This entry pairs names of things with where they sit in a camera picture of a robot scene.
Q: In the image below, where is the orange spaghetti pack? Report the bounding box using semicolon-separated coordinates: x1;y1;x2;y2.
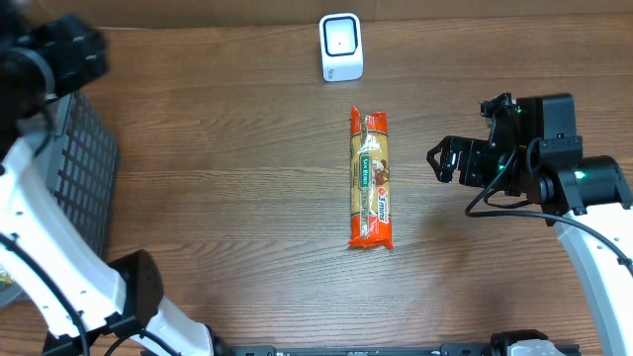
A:
348;107;394;250

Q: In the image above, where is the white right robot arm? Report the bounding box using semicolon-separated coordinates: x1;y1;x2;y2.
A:
426;93;632;355

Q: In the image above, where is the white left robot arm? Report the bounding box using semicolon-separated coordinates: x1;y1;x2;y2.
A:
1;1;230;355

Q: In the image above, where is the white barcode scanner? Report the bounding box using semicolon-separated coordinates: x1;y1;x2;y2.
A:
318;13;364;82

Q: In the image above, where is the grey plastic mesh basket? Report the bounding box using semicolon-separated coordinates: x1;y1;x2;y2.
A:
35;91;120;257

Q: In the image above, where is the brown cardboard backboard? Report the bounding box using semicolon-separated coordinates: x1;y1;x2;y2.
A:
27;0;632;29

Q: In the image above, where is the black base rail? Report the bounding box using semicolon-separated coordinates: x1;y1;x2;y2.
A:
140;343;580;356

